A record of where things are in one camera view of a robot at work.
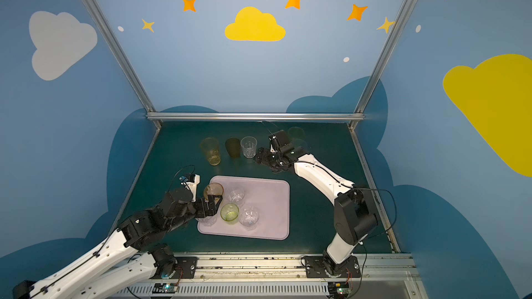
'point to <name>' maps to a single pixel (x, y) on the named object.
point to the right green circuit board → (338, 289)
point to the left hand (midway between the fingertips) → (216, 199)
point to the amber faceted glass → (213, 189)
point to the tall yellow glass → (210, 146)
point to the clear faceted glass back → (249, 145)
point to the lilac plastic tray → (271, 196)
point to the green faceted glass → (229, 212)
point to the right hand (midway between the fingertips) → (262, 157)
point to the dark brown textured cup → (233, 147)
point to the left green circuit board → (165, 288)
